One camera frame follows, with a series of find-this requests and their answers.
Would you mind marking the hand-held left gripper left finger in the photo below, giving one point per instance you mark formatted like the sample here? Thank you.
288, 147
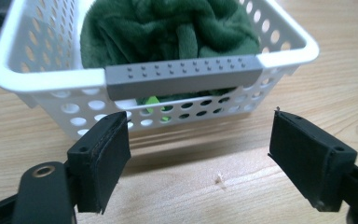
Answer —
101, 161

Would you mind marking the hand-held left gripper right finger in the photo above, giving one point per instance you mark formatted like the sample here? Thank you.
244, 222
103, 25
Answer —
307, 161

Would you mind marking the white perforated plastic basket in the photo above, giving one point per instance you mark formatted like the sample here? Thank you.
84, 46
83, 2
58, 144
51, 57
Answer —
52, 77

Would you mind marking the dark green plush cloth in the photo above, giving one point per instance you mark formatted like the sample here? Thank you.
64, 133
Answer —
155, 28

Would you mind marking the bright green item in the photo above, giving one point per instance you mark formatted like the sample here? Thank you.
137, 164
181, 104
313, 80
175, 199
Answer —
153, 102

